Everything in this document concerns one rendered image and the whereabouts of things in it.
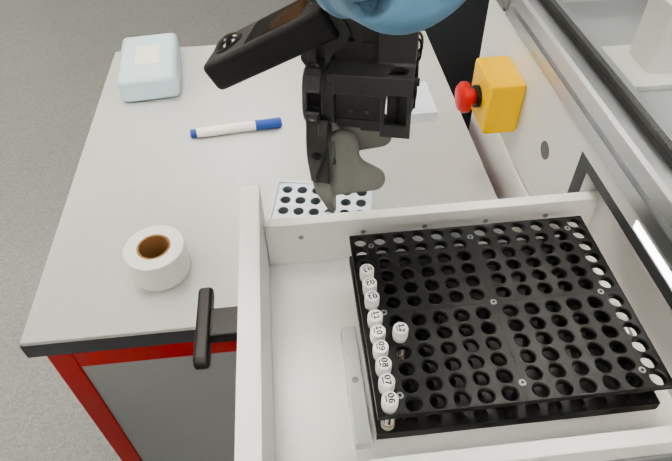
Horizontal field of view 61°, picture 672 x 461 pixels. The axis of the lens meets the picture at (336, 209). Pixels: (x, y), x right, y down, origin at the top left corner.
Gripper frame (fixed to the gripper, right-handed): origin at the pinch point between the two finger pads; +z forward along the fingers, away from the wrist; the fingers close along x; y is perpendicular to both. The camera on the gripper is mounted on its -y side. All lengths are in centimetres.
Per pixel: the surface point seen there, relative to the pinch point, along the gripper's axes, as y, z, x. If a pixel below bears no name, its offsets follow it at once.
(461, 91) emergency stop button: 12.6, 5.4, 24.4
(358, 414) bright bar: 5.1, 9.2, -17.2
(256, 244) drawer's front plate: -5.0, 1.2, -7.1
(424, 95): 8.1, 16.8, 39.8
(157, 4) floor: -127, 95, 218
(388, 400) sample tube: 7.5, 2.8, -18.8
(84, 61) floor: -139, 94, 162
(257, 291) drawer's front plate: -3.7, 1.2, -11.9
